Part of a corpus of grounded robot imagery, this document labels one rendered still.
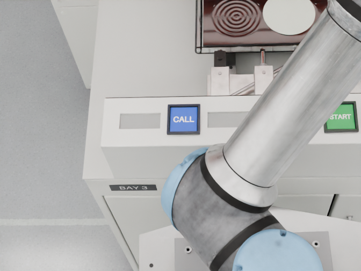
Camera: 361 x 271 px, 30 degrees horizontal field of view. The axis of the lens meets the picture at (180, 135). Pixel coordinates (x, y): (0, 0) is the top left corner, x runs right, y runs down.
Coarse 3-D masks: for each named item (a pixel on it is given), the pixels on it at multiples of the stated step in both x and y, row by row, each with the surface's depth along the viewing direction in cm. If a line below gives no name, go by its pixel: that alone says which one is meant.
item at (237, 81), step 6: (210, 78) 127; (234, 78) 126; (240, 78) 126; (246, 78) 126; (252, 78) 126; (210, 84) 126; (234, 84) 126; (240, 84) 125; (246, 84) 125; (360, 84) 123; (210, 90) 125; (234, 90) 125; (246, 90) 125; (252, 90) 125; (354, 90) 123; (360, 90) 123
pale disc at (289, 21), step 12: (276, 0) 131; (288, 0) 130; (300, 0) 130; (264, 12) 130; (276, 12) 129; (288, 12) 129; (300, 12) 129; (312, 12) 129; (276, 24) 128; (288, 24) 128; (300, 24) 128
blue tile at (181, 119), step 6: (174, 108) 115; (180, 108) 115; (186, 108) 114; (192, 108) 114; (174, 114) 114; (180, 114) 114; (186, 114) 114; (192, 114) 114; (174, 120) 114; (180, 120) 114; (186, 120) 113; (192, 120) 113; (174, 126) 113; (180, 126) 113; (186, 126) 113; (192, 126) 113
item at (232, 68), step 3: (228, 54) 132; (231, 54) 132; (234, 54) 132; (228, 57) 132; (231, 57) 132; (234, 57) 132; (228, 60) 131; (231, 60) 131; (234, 60) 131; (228, 63) 131; (231, 63) 131; (234, 63) 131; (228, 66) 131; (231, 66) 131; (234, 66) 131; (231, 69) 130; (234, 69) 130; (231, 72) 130; (234, 72) 130
